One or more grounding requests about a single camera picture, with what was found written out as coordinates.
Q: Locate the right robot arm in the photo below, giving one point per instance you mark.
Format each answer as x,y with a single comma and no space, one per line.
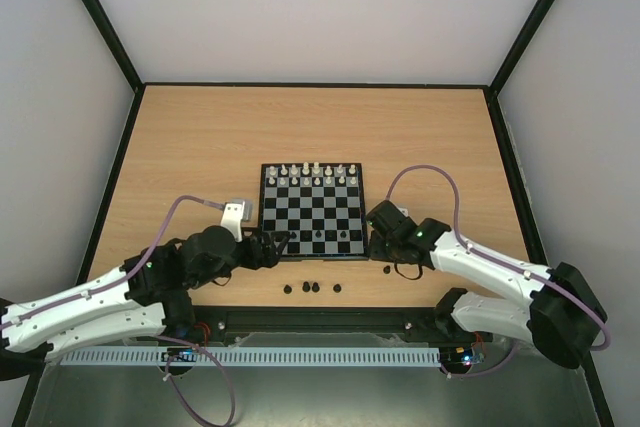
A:
553,309

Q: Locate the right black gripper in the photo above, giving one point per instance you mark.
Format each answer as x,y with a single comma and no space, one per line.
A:
379,249

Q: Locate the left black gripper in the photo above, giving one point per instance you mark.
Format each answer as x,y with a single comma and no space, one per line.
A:
270,258

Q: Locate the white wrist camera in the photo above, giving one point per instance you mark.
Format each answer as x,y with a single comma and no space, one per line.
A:
235,213
403,210

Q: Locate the black silver chess board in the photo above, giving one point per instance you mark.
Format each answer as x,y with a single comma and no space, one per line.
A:
307,209

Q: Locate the grey slotted cable duct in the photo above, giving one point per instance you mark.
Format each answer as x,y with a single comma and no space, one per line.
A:
256,356

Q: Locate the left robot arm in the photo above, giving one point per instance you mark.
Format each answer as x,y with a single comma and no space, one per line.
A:
146,296

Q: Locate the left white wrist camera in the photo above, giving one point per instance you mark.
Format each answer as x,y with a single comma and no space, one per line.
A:
235,213

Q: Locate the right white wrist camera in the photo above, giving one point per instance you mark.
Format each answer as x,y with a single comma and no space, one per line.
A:
403,210

